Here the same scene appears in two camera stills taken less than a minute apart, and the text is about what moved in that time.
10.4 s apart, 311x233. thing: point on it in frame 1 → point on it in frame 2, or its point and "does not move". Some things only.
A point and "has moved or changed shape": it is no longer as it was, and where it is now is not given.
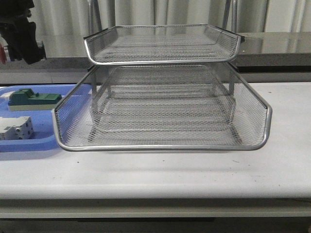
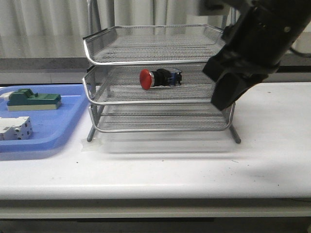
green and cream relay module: [26, 100] does not move
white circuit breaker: [19, 128] does not move
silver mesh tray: [181, 107] has moved or changed shape
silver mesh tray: [161, 43] does not move
